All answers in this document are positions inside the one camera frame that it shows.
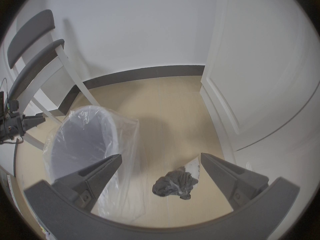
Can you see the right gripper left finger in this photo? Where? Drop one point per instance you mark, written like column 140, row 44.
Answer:
column 85, row 186

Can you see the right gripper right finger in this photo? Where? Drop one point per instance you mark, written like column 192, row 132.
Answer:
column 240, row 186

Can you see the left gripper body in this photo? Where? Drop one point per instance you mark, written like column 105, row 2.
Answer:
column 12, row 127

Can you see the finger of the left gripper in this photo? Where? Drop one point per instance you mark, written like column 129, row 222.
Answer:
column 31, row 122

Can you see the clear plastic bag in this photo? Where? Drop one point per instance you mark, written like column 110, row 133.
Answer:
column 130, row 159

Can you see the white trash bin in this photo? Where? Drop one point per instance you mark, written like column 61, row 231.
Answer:
column 80, row 139

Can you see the crumpled black plastic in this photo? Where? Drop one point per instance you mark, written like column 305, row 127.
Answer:
column 175, row 184

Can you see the grey and white chair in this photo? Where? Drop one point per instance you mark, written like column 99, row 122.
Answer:
column 30, row 29

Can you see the white wardrobe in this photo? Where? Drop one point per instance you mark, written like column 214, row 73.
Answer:
column 250, row 71

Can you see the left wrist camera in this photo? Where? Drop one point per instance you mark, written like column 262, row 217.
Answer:
column 13, row 106

